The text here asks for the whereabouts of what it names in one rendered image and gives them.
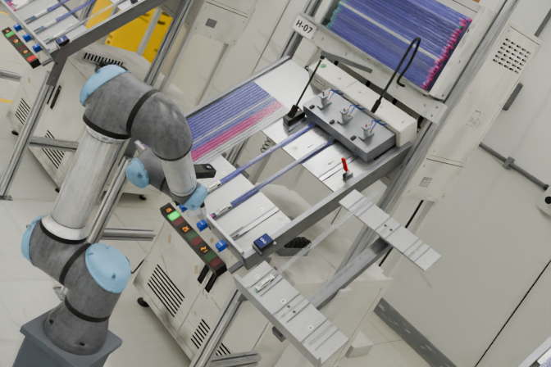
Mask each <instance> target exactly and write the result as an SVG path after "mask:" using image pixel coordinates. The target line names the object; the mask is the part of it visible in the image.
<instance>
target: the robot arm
mask: <svg viewBox="0 0 551 367"><path fill-rule="evenodd" d="M80 103H81V104H82V106H84V107H86V109H85V112H84V115H83V117H82V121H83V122H84V125H85V127H86V128H85V130H84V133H83V136H82V138H81V140H80V143H79V146H78V147H77V150H76V152H75V155H74V158H73V160H72V162H71V165H70V168H69V170H68V172H67V174H66V177H65V179H64V182H63V184H62V186H61V190H60V192H59V193H58V196H57V200H56V201H55V204H54V206H53V208H52V210H50V211H46V212H45V213H44V214H43V215H39V216H38V217H36V218H35V219H34V220H33V221H32V222H31V223H30V226H29V228H27V229H26V231H25V233H24V235H23V238H22V240H21V245H20V249H21V253H22V255H23V256H24V258H25V259H26V260H28V261H29V262H30V263H31V264H32V265H33V266H34V267H36V268H39V269H40V270H42V271H43V272H44V273H45V274H47V275H49V276H50V277H51V278H53V279H55V280H56V281H58V282H59V283H60V284H61V285H63V286H64V287H65V288H67V289H68V293H67V294H66V297H65V299H64V300H63V301H62V302H61V303H60V304H59V305H58V306H57V307H56V308H55V309H54V310H52V311H51V313H50V314H49V315H48V317H47V319H46V321H45V324H44V332H45V333H46V335H47V337H48V339H49V340H50V341H51V342H52V343H53V344H54V345H55V346H57V347H59V348H60V349H62V350H63V351H67V352H69V353H71V354H75V355H81V356H87V355H92V354H95V353H97V352H99V351H100V350H101V349H102V347H103V345H104V343H105V341H106V340H107V330H108V323H109V318H110V316H111V314H112V312H113V310H114V308H115V306H116V303H117V302H118V300H119V298H120V296H121V294H122V292H123V291H124V290H125V288H126V285H127V281H128V279H129V277H130V272H131V269H130V263H129V262H128V260H127V259H126V258H125V256H124V255H123V254H122V253H121V252H120V251H118V250H117V249H115V248H114V247H112V246H107V244H105V243H95V244H93V245H92V244H91V243H89V242H88V241H87V238H88V236H89V232H90V228H89V225H88V224H87V222H88V219H89V217H90V215H91V212H92V210H93V207H94V205H95V203H96V201H97V199H98V196H99V193H100V192H101V190H102V186H103V185H104V182H105V180H106V178H107V175H108V173H109V171H110V169H111V167H112V163H113V161H114V160H115V158H116V154H117V153H118V150H119V148H120V146H121V143H122V142H124V141H126V140H129V139H131V137H133V138H136V139H138V140H139V141H140V142H142V143H144V144H145V145H147V146H146V148H144V149H143V150H142V151H141V153H140V154H138V155H137V156H136V157H135V158H134V159H133V160H132V161H131V162H130V163H129V165H128V166H127V167H126V169H125V175H126V177H127V179H128V180H129V181H130V182H131V183H132V184H133V185H134V186H136V187H140V188H145V187H147V186H148V185H149V184H151V185H152V186H153V187H154V188H156V189H158V190H159V191H161V192H163V193H165V194H166V195H167V196H168V197H171V199H172V201H173V202H174V203H175V205H176V206H178V205H180V204H181V205H182V206H184V207H186V208H188V209H189V210H188V211H187V216H188V217H194V216H196V215H201V214H202V216H203V218H204V220H206V219H207V210H206V207H205V203H204V200H205V198H206V196H207V188H206V187H204V186H203V185H202V184H201V183H199V182H197V179H208V178H214V177H215V175H216V170H215V168H214V167H213V166H212V165H211V164H209V163H208V164H195V165H194V164H193V160H192V156H191V148H192V146H193V137H192V134H191V131H190V128H189V125H188V123H187V121H186V119H185V117H184V115H183V114H182V112H181V111H180V109H179V107H178V106H177V105H176V104H175V103H174V102H173V101H172V100H171V99H170V98H169V97H168V96H167V95H165V94H164V93H162V92H160V91H158V90H157V89H155V88H154V87H152V86H151V85H149V84H147V83H145V82H144V81H142V80H141V79H139V78H137V77H136V76H134V75H132V74H131V72H129V71H128V70H124V69H122V68H120V67H119V66H116V65H108V66H104V67H102V68H101V69H99V70H97V71H96V72H95V73H94V74H93V75H91V77H90V78H89V79H88V80H87V81H86V83H85V84H84V86H83V88H82V89H81V91H80Z"/></svg>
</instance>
